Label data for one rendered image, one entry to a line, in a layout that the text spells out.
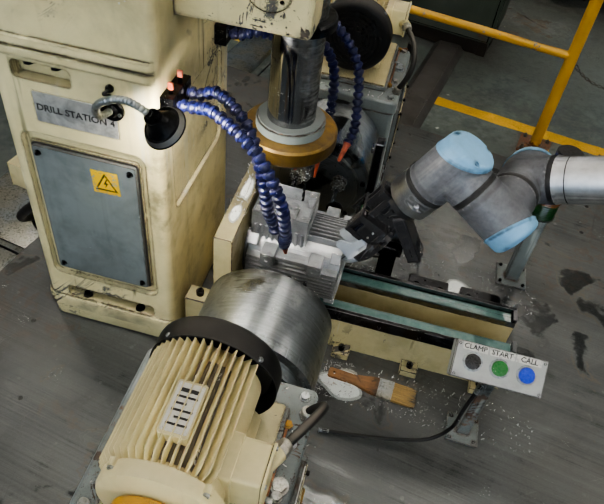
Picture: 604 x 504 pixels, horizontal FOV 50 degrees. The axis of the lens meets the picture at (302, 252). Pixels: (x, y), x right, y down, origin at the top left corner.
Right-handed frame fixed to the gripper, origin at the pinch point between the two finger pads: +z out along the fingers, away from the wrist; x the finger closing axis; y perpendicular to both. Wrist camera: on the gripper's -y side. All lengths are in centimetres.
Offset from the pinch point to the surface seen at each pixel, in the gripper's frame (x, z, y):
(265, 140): 0.4, -12.0, 29.1
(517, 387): 18.3, -14.8, -33.1
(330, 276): 3.0, 4.3, 0.8
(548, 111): -221, 36, -107
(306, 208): -8.5, 3.2, 11.5
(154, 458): 64, -16, 25
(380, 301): -8.9, 13.5, -18.0
